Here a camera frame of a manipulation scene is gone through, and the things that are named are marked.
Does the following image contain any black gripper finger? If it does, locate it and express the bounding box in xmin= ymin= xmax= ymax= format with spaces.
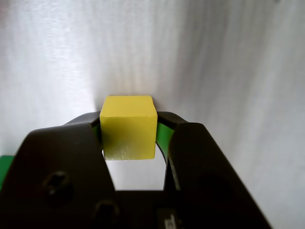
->
xmin=0 ymin=111 xmax=127 ymax=229
xmin=156 ymin=111 xmax=272 ymax=229

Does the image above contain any yellow wooden cube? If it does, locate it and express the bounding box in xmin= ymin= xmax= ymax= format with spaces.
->
xmin=99 ymin=95 xmax=158 ymax=160

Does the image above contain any green wooden cube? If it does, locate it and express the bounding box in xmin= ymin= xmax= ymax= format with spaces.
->
xmin=0 ymin=154 xmax=15 ymax=191

